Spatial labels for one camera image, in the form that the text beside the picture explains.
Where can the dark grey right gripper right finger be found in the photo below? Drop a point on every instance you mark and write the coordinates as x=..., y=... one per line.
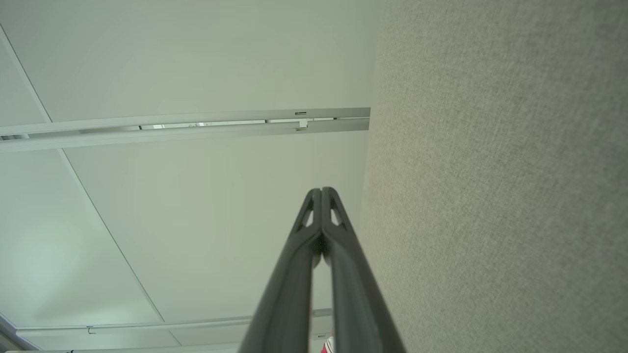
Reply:
x=353, y=284

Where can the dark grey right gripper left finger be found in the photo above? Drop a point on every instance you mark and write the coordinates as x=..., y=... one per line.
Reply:
x=289, y=284

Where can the red white lettered jersey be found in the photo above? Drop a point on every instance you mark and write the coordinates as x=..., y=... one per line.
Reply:
x=327, y=347

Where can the thin grey metal wall rail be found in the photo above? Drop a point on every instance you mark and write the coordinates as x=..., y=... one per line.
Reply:
x=147, y=325

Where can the wide grey metal wall rail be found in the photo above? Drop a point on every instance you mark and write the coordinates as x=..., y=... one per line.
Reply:
x=147, y=132

